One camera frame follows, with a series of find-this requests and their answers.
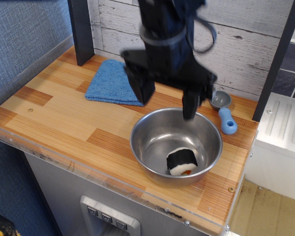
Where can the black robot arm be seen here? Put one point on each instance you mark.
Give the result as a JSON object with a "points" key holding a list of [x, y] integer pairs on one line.
{"points": [[167, 31]]}

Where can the grey toy cabinet front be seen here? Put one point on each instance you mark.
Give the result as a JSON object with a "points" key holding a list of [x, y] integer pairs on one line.
{"points": [[161, 211]]}

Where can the folded blue cloth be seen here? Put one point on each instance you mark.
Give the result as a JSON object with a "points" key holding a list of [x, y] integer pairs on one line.
{"points": [[110, 84]]}

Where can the stainless steel bowl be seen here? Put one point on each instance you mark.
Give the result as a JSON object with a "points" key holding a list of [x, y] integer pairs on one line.
{"points": [[159, 132]]}

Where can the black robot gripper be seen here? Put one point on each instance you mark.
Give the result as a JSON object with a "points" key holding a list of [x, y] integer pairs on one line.
{"points": [[170, 61]]}

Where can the silver dispenser button panel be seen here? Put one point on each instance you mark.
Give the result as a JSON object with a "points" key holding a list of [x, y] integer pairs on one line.
{"points": [[104, 220]]}

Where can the dark grey post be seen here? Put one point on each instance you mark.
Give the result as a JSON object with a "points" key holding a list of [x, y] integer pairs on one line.
{"points": [[276, 63], [81, 29]]}

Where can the white ribbed side unit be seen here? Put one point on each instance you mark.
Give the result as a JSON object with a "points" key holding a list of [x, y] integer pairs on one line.
{"points": [[272, 159]]}

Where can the dark grey left post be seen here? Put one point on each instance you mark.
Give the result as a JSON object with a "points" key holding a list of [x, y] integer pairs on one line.
{"points": [[81, 29]]}

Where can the yellow black object at corner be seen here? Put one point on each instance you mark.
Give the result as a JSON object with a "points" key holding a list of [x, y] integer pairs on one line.
{"points": [[7, 228]]}

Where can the dark grey right post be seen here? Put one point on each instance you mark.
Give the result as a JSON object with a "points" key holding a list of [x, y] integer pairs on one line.
{"points": [[276, 63]]}

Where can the plush sushi roll toy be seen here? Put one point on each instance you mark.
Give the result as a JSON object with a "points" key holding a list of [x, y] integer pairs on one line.
{"points": [[181, 161]]}

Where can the grey scoop blue handle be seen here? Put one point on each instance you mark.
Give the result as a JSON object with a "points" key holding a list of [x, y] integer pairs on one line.
{"points": [[221, 101]]}

